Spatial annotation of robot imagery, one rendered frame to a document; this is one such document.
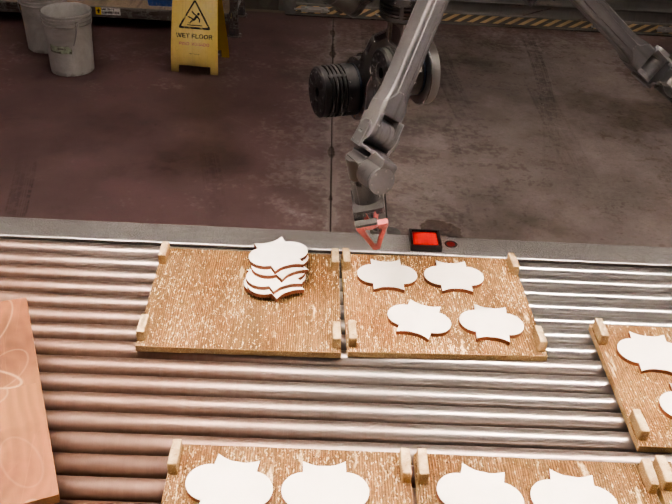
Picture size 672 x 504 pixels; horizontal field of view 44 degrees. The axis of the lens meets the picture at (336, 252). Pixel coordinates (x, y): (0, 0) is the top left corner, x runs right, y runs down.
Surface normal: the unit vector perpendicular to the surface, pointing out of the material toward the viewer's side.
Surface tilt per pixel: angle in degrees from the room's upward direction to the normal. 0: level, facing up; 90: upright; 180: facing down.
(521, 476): 0
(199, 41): 78
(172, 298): 0
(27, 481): 0
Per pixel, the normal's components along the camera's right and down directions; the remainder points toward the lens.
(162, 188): 0.06, -0.83
